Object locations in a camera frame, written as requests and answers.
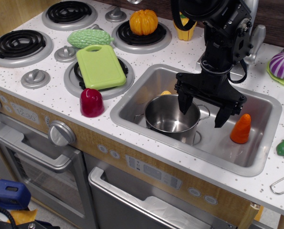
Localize red toy pepper half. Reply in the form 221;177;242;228
80;88;105;118

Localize silver knob front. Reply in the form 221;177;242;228
21;69;51;89

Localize silver knob behind gourd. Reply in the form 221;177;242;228
87;24;103;31

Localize orange toy pumpkin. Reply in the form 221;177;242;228
129;10;158;36

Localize silver knob back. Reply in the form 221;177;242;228
105;7;127;22

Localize stainless steel pot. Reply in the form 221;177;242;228
133;94;210;146

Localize stove burner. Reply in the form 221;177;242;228
42;0;97;31
112;21;172;54
0;30;53;68
63;57;135;100

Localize light green plate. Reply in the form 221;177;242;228
266;62;284;85

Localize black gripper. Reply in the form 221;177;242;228
175;71;247;128

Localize silver knob middle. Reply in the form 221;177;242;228
54;46;78;63

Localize orange toy carrot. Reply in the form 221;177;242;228
230;114;251;144

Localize stainless steel sink basin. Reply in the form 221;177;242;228
110;64;282;177

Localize metal wire handle utensil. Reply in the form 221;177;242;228
270;172;284;195

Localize yellow toy piece in sink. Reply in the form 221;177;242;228
160;90;171;96

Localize purple white toy onion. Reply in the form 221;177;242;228
269;52;284;80

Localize silver oven dial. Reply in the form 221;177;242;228
48;120;76;146

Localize toy dishwasher door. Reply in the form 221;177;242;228
84;154;235;229

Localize yellow toy bell pepper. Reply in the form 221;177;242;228
173;12;197;41

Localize back right stove burner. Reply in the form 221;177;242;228
112;21;172;54

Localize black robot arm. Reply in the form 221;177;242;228
171;0;252;128

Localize black cable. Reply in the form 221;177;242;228
0;204;17;229

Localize light green cutting board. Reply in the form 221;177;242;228
76;44;126;90

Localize toy oven door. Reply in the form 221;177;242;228
0;119;97;229

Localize front right stove burner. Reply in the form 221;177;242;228
63;57;135;100

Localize green toy bitter gourd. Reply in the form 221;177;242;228
67;29;114;49

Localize back left stove burner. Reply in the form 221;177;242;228
42;0;97;31

